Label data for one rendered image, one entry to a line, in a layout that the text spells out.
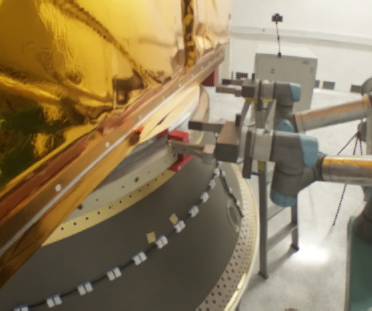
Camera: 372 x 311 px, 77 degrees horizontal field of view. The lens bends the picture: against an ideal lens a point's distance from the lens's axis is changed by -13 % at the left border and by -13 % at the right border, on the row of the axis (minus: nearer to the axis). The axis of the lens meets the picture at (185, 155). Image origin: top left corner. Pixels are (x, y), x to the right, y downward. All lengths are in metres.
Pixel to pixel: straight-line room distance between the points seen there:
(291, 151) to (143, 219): 0.42
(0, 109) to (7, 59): 0.05
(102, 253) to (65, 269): 0.10
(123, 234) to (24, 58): 0.52
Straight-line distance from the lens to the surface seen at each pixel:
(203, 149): 0.58
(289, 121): 1.00
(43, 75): 0.34
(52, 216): 0.47
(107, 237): 0.71
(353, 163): 0.70
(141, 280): 0.78
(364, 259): 1.22
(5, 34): 0.31
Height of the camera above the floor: 2.06
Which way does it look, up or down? 30 degrees down
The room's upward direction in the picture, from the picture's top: 1 degrees counter-clockwise
